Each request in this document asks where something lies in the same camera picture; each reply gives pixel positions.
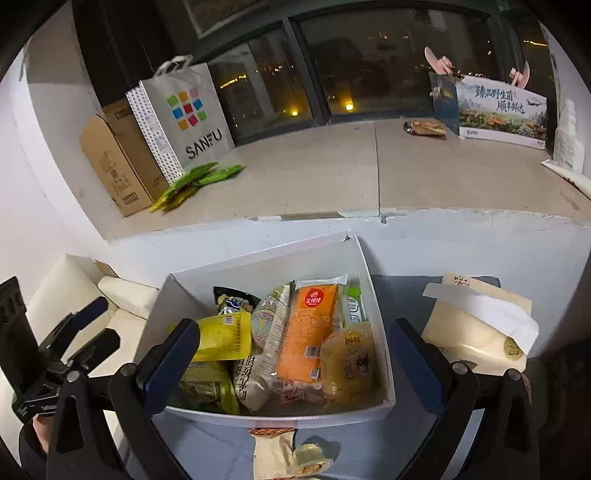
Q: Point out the long green snack packet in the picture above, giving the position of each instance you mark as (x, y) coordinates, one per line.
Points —
(354, 309)

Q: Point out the brown cardboard box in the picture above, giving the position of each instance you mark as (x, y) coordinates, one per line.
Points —
(115, 157)

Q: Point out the pile of green packets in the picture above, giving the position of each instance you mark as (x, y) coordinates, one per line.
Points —
(198, 180)

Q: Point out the white shopping bag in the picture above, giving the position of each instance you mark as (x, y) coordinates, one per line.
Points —
(198, 124)

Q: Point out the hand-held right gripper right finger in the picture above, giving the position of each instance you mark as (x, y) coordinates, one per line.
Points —
(411, 364)

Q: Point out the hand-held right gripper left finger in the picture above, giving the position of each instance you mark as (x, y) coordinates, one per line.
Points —
(171, 364)

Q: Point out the cream sofa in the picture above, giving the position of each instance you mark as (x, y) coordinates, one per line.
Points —
(124, 321)

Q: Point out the orange snack packet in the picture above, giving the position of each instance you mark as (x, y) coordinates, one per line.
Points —
(304, 332)

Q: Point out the black blue chip packet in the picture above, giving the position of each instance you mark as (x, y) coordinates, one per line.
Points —
(231, 302)

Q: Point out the printed landscape gift box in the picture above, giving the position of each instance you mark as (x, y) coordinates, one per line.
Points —
(498, 110)

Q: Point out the dark glass window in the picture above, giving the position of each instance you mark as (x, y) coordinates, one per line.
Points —
(360, 60)

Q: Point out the clear jelly cup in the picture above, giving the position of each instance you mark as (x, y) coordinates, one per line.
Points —
(311, 457)

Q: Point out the rolled white paper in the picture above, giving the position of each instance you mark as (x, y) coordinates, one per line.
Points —
(570, 177)

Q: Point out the brown flat packet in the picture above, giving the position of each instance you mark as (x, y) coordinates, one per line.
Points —
(425, 128)

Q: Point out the pink plastic ornament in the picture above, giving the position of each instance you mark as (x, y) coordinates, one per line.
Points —
(438, 60)
(519, 74)

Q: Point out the yellow round cake packet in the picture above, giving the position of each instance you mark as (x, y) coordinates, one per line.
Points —
(346, 360)

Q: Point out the white cardboard box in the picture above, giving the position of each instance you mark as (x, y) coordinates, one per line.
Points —
(277, 258)

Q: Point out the green yellow chip packet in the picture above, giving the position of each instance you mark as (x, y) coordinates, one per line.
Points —
(203, 383)

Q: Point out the person's left forearm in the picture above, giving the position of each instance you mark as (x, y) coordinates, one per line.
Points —
(30, 457)

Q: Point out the brown cardboard piece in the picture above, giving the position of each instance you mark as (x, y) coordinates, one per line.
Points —
(107, 268)

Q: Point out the person's left hand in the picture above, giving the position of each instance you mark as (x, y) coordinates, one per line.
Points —
(41, 436)

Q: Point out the beige tissue pack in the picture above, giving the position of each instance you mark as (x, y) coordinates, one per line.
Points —
(466, 323)

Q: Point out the beige snack packet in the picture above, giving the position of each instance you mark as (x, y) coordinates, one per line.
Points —
(270, 457)

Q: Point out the white plastic bottle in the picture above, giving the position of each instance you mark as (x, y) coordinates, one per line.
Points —
(568, 138)

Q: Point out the dotted paper bag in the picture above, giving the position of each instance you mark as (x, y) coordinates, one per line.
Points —
(147, 124)

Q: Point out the pale rice cracker packet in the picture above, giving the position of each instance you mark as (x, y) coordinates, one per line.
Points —
(272, 318)

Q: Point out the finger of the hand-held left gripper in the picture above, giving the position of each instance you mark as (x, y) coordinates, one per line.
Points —
(92, 309)
(106, 344)

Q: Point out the yellow donut print packet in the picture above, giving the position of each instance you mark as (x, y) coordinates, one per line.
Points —
(221, 334)

